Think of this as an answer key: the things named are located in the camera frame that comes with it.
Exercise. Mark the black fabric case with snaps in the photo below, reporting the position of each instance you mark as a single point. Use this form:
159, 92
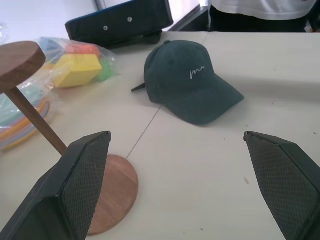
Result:
117, 22

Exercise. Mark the orange foam block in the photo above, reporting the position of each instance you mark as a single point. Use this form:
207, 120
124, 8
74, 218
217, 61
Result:
81, 49

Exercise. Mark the wooden hat stand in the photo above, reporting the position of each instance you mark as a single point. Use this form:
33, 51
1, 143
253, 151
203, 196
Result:
27, 82

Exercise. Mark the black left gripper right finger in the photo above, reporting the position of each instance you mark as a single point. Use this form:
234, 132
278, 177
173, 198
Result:
287, 180

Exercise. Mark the dark green baseball cap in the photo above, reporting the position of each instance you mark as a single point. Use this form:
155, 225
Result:
186, 80

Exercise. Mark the yellow foam block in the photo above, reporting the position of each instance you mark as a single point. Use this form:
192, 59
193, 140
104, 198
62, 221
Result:
76, 70

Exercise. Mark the person in white shirt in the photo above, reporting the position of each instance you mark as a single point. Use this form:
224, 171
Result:
260, 15

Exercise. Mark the stack of colourful plates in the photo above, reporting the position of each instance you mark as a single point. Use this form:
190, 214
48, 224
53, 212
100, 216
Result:
22, 125

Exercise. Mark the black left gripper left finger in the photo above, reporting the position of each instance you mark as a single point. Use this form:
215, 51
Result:
75, 185

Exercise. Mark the clear plastic bag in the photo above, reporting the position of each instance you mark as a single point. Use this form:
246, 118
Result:
65, 65

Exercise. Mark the green foam piece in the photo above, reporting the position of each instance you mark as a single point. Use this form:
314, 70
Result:
106, 71

